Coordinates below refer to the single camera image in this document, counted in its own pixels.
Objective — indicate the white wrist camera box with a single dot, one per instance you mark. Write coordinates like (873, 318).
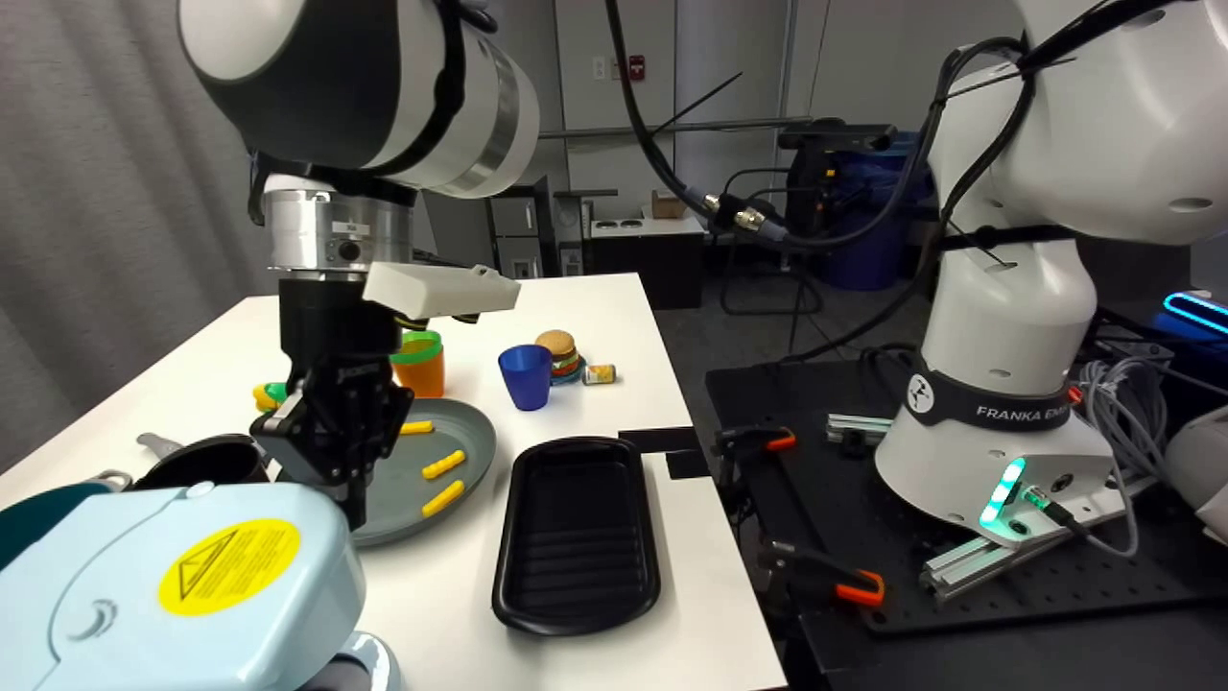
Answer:
(434, 290)

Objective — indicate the aluminium extrusion rail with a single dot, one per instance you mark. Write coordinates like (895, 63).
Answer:
(971, 562)
(859, 424)

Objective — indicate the black toy frying pan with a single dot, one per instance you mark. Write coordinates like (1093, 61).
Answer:
(213, 461)

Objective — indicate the black perforated base board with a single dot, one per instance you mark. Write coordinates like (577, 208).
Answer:
(818, 512)

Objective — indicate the blue bin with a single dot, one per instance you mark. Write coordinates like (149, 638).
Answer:
(883, 250)

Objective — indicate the blue box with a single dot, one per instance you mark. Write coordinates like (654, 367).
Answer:
(1195, 320)

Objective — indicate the green yellow red toy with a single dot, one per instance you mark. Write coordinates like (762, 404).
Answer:
(268, 395)

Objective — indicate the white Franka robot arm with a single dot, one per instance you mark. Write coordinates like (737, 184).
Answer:
(1011, 320)

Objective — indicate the orange cup with green rim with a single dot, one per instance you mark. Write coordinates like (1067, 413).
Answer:
(425, 374)

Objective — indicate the blue plastic cup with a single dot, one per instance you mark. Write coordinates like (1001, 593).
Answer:
(522, 383)

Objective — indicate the dark background desk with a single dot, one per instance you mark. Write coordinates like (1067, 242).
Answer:
(648, 262)

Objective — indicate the yellow toy fry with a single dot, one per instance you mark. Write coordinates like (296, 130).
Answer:
(443, 466)
(443, 500)
(420, 427)

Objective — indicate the toy hamburger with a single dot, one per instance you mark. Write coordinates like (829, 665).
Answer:
(557, 343)

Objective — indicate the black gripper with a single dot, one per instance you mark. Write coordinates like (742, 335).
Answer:
(331, 328)

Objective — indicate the black clamp with orange grip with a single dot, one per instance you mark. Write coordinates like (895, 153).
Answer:
(850, 593)
(777, 443)

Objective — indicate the small cardboard box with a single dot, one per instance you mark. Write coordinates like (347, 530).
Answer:
(668, 207)

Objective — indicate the grey round plate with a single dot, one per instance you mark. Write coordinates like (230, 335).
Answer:
(398, 492)

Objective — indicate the small blue toy plate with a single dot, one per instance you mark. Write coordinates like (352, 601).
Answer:
(571, 377)

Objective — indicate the black rectangular tray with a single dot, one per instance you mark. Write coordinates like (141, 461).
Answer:
(577, 541)

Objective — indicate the light blue coffee maker station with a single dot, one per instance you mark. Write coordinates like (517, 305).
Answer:
(128, 626)

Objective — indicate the teal toy pot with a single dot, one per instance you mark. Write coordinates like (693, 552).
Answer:
(39, 519)

